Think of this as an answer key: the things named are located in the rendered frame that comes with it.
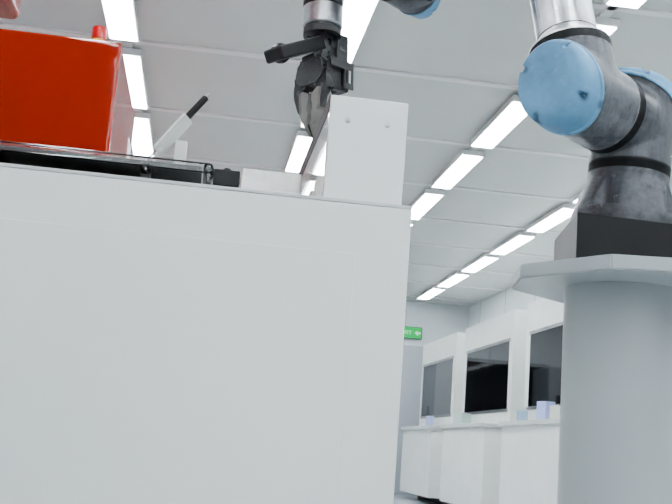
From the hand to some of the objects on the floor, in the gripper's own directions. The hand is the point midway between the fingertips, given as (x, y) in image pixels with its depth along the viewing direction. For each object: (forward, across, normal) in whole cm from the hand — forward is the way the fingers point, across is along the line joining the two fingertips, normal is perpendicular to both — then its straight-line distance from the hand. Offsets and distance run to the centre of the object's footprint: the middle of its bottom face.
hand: (310, 129), depth 186 cm
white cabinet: (+111, +2, +35) cm, 116 cm away
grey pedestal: (+115, -60, -16) cm, 130 cm away
